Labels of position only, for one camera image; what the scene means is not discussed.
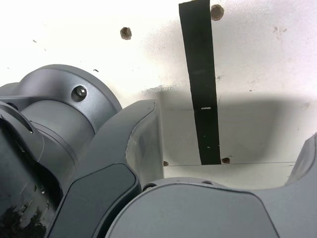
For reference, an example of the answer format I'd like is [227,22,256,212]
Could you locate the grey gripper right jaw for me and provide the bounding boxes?
[104,133,317,238]

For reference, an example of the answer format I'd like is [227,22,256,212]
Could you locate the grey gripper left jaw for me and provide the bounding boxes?
[47,99,164,238]

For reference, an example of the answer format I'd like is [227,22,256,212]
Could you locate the black tape strip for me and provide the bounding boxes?
[178,0,222,166]

